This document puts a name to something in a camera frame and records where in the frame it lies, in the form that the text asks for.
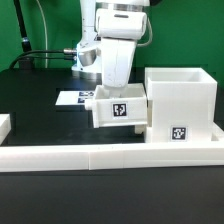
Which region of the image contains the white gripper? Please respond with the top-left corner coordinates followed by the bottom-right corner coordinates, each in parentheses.
top-left (77, 8), bottom-right (148, 91)

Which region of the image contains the white drawer box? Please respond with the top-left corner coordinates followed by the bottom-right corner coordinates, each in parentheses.
top-left (134, 125), bottom-right (146, 134)
top-left (85, 83), bottom-right (147, 128)

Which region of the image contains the white drawer cabinet frame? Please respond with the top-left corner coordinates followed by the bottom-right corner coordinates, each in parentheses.
top-left (145, 68), bottom-right (217, 143)

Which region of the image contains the white front drawer box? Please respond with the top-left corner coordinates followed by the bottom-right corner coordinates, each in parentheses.
top-left (134, 125), bottom-right (146, 134)

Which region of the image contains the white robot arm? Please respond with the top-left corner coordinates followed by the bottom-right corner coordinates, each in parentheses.
top-left (72, 0), bottom-right (162, 90)

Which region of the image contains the white marker sheet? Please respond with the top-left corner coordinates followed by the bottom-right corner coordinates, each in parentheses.
top-left (56, 90), bottom-right (94, 106)

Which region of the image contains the black pole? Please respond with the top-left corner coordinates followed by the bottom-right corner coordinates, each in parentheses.
top-left (13, 0), bottom-right (32, 52)

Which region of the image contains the black cable with connector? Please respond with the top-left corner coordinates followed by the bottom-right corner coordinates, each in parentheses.
top-left (9, 48), bottom-right (78, 70)

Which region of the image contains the white thin cable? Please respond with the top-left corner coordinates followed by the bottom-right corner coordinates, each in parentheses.
top-left (35, 0), bottom-right (49, 69)

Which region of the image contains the white boundary fence rail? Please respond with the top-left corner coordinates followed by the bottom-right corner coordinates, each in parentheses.
top-left (0, 114), bottom-right (224, 172)

